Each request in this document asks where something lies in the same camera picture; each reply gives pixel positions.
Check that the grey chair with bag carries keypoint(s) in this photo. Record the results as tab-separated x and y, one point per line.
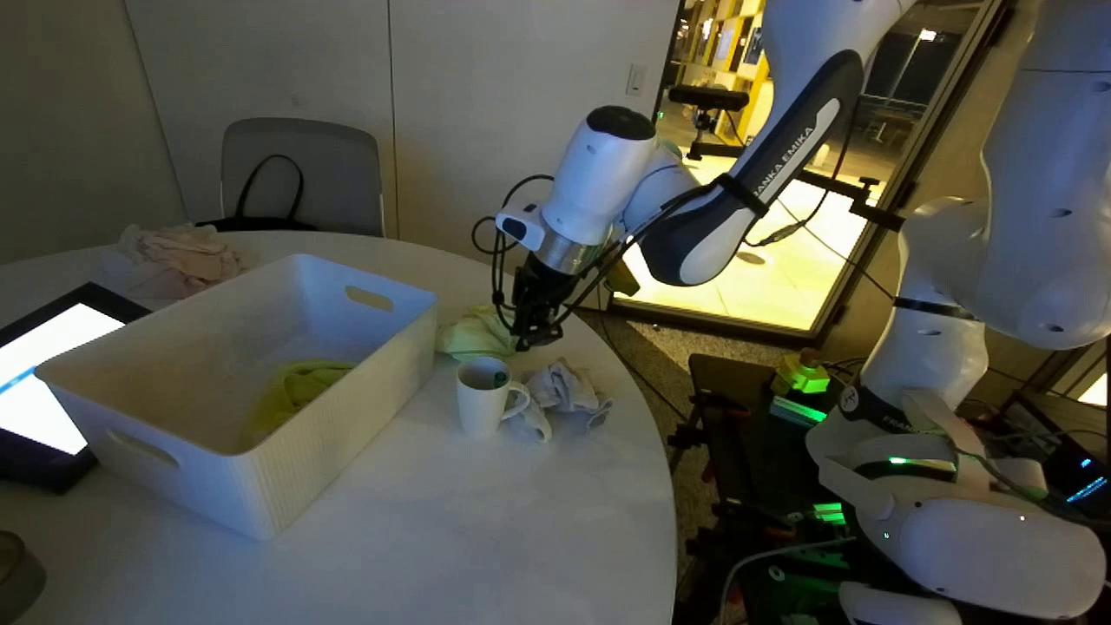
299	144

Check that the black bench behind glass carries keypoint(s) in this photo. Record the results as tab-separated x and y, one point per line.
710	97

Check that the green glowing device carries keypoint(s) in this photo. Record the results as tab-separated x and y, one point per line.
800	394

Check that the pale green cloth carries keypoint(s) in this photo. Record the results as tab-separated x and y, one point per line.
473	338

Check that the black tablet lit screen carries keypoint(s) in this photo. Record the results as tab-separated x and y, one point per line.
48	360

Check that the bright yellow cloth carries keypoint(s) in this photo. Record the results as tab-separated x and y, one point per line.
296	394

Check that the black device blue light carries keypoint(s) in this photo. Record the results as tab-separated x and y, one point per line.
1080	479

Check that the grey white cloth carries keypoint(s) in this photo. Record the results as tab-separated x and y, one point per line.
576	402

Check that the white mug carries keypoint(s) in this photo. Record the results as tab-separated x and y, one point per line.
484	404

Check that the pink crumpled cloth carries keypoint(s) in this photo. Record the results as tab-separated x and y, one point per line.
191	256

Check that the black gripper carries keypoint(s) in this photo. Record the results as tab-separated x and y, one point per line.
544	285

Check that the white plastic box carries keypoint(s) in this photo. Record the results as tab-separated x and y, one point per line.
174	383

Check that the white wall switch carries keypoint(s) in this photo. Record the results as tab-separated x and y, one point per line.
632	80

